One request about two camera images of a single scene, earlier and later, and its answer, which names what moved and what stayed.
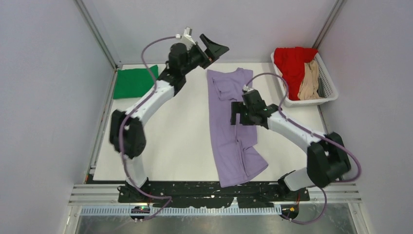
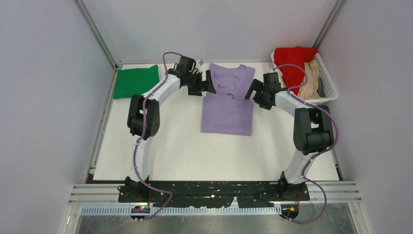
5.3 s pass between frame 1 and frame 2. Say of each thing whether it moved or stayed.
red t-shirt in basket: stayed
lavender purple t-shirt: moved
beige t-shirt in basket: stayed
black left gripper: moved
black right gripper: moved
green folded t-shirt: stayed
